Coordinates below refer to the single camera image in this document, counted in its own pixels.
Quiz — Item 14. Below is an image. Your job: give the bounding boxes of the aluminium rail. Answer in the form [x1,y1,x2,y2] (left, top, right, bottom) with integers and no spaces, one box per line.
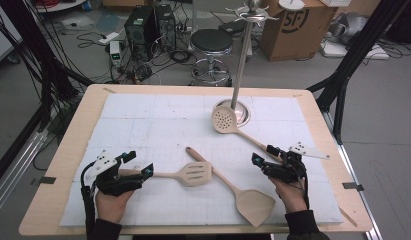
[322,111,384,240]
[0,128,49,218]

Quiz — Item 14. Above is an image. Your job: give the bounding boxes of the beige perforated skimmer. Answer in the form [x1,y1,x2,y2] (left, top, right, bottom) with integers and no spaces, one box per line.
[211,104,284,164]

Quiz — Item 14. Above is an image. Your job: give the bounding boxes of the beige slotted spatula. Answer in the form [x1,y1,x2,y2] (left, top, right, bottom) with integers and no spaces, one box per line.
[119,161,214,188]

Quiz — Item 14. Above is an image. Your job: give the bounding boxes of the person's right hand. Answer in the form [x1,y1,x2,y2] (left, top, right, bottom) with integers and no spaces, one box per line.
[269,177,309,214]

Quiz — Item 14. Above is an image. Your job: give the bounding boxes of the black round stool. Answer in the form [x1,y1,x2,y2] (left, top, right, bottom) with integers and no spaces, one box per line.
[189,28,234,86]

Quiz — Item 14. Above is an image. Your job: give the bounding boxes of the person's left hand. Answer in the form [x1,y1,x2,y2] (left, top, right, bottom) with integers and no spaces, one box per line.
[95,189,136,224]

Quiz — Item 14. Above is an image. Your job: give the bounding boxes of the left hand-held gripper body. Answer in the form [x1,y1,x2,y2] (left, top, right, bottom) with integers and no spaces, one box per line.
[82,149,144,197]

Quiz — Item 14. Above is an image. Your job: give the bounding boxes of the slim black computer tower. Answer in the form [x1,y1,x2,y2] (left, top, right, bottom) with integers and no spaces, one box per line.
[155,3,177,51]

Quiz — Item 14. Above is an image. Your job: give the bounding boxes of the black frame struts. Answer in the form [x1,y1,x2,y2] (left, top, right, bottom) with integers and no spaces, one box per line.
[306,0,411,146]

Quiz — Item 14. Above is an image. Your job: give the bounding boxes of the white grid mat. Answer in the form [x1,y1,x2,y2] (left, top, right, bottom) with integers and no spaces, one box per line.
[59,93,344,228]

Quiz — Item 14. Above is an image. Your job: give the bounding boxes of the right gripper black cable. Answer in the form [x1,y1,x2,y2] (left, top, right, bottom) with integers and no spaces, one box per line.
[301,173,311,210]

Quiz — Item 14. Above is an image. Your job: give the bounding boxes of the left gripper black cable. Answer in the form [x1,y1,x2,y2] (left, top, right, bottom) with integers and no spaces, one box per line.
[80,161,97,234]

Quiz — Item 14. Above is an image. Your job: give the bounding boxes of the black flat bag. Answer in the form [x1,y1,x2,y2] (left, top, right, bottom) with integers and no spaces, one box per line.
[217,19,247,36]

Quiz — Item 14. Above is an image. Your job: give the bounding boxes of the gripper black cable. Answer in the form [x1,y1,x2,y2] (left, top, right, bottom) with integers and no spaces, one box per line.
[301,173,311,210]
[80,161,97,234]

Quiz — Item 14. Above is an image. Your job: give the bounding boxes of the white power strip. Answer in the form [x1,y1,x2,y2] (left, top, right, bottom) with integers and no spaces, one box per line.
[98,31,121,46]

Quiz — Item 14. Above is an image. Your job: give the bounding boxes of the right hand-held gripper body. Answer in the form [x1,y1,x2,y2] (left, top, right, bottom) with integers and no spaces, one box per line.
[261,141,330,184]

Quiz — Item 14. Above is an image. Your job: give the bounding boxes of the metal utensil rack stand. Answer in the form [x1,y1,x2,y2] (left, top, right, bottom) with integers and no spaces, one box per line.
[212,0,281,128]

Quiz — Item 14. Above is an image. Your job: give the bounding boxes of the large black computer tower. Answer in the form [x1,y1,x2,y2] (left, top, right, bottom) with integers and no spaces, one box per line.
[123,5,161,61]

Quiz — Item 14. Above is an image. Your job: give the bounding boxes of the black frame with cables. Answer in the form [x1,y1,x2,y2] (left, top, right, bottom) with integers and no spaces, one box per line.
[0,0,94,134]

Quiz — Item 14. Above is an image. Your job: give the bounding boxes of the white flat board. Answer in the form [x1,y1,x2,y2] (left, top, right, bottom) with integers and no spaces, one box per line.
[321,39,391,61]

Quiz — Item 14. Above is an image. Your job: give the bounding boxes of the black tape strip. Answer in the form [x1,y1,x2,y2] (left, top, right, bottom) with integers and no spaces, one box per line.
[342,182,365,193]
[30,175,57,187]

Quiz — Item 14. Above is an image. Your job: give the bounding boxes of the brown cardboard box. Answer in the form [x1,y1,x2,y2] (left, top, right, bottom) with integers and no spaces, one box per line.
[259,0,339,63]

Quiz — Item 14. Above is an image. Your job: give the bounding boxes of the white round disc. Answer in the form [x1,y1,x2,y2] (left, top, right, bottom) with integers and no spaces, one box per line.
[278,0,306,11]

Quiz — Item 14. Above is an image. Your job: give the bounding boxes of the beige solid turner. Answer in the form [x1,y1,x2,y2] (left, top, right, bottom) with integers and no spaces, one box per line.
[185,146,277,228]

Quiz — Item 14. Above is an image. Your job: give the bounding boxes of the small white power supply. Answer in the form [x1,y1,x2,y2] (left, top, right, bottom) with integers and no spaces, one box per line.
[108,40,123,68]

